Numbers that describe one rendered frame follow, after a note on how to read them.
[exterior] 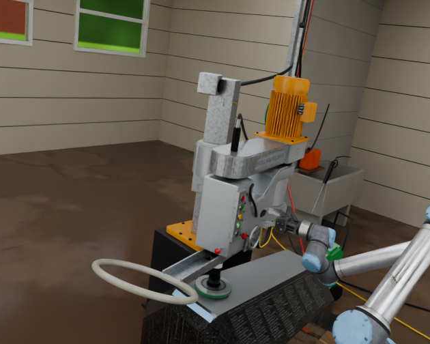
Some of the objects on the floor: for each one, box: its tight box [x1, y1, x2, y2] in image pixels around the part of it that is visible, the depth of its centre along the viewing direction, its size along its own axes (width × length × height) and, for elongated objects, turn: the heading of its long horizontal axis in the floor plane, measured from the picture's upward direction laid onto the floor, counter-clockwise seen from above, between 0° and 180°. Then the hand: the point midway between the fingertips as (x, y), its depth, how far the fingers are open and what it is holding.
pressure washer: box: [326, 210, 354, 301], centre depth 432 cm, size 35×35×87 cm
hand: (265, 215), depth 223 cm, fingers open, 6 cm apart
